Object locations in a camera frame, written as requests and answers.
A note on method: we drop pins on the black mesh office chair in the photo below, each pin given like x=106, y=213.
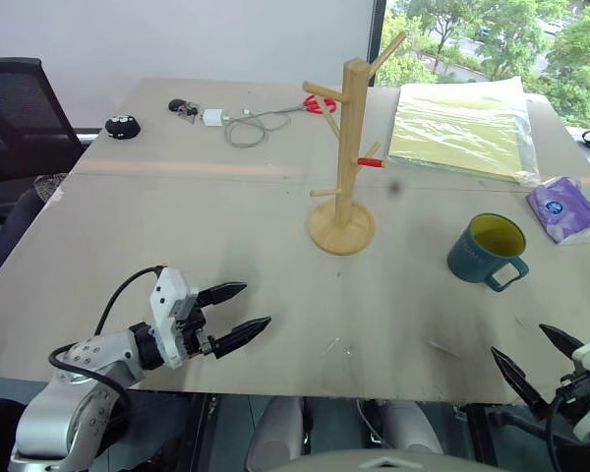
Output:
x=15, y=113

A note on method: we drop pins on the wooden mug tree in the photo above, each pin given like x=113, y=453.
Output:
x=346, y=162

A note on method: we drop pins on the plastic bag of yellow sheets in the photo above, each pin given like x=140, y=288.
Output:
x=457, y=130

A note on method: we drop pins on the grey rounded robot shell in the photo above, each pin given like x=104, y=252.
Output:
x=275, y=432
x=413, y=425

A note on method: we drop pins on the teal mug yellow inside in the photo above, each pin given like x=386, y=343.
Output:
x=469, y=260

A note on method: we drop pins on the grey robot torso plate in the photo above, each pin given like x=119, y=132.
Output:
x=383, y=462

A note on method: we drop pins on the patterned cloth on chair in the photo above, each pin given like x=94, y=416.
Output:
x=49, y=186

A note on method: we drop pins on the purple tissue pack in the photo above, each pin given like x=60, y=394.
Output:
x=568, y=209

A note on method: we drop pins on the white charger plug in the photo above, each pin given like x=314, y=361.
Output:
x=212, y=117

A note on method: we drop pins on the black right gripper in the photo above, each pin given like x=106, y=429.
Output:
x=576, y=389

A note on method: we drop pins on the red tape peg marker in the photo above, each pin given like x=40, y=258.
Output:
x=371, y=162

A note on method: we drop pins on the black bar under table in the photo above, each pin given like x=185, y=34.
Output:
x=516, y=420

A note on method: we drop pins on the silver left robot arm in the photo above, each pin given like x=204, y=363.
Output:
x=74, y=393

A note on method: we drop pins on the black window frame post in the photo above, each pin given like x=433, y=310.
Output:
x=375, y=34

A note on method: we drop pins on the black round button device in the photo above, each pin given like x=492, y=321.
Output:
x=122, y=127

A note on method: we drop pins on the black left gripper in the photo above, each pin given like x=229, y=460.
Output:
x=193, y=332

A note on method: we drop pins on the black key bunch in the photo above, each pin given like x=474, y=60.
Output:
x=179, y=105

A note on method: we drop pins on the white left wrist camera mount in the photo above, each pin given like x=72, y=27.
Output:
x=169, y=314

